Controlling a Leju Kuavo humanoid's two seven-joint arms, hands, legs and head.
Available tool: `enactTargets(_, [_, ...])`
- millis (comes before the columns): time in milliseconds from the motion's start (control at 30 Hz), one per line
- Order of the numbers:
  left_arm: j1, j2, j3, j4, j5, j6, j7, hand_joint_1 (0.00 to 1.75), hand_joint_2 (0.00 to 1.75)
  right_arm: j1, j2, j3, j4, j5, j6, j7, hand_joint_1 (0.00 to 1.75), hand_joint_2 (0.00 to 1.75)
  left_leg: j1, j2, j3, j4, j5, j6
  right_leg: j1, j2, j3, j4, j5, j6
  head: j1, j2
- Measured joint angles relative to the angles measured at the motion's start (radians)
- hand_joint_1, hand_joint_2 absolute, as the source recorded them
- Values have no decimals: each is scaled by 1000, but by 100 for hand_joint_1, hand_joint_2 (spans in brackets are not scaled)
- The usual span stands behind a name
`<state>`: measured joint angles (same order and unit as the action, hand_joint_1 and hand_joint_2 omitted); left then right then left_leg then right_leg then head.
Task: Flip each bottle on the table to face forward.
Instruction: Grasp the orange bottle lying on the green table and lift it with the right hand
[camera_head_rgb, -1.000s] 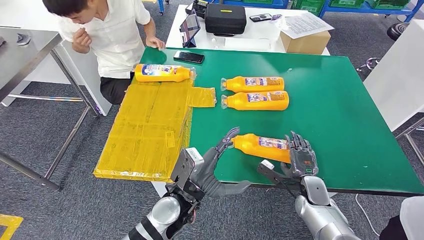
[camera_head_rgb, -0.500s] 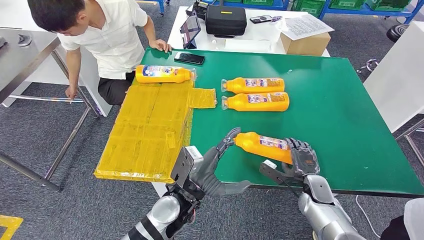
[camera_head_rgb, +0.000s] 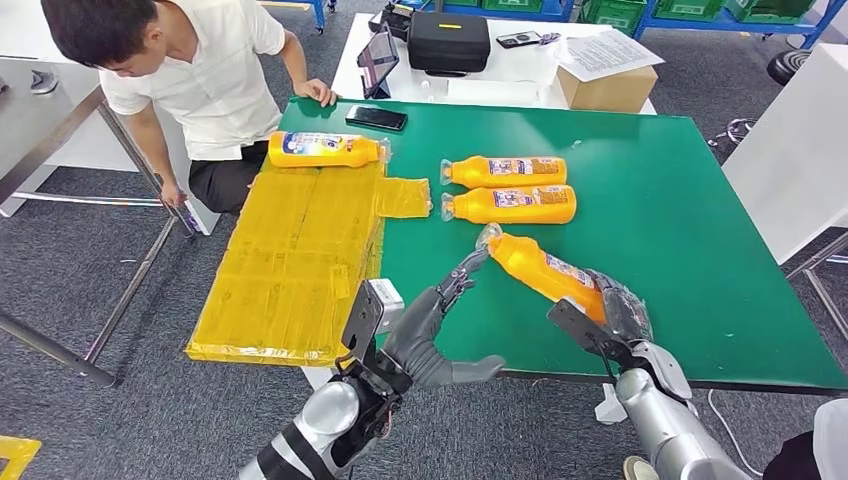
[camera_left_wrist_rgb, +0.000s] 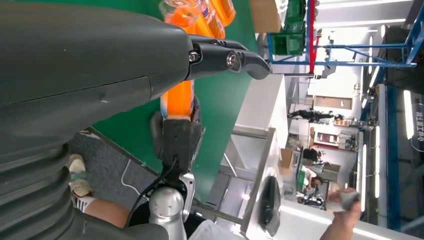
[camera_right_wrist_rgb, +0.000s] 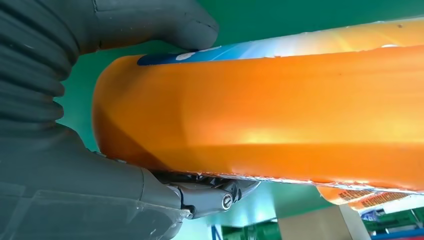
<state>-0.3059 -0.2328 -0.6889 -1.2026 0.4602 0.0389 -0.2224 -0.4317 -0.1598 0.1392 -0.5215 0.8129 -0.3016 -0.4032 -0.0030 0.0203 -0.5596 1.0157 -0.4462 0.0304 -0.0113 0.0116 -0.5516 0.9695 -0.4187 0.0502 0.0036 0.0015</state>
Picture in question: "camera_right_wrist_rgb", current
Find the green plastic crate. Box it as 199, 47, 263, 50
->
221, 221, 279, 240

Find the brown cardboard box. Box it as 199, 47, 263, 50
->
276, 203, 372, 240

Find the blue metal shelf frame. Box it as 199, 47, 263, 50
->
210, 224, 424, 240

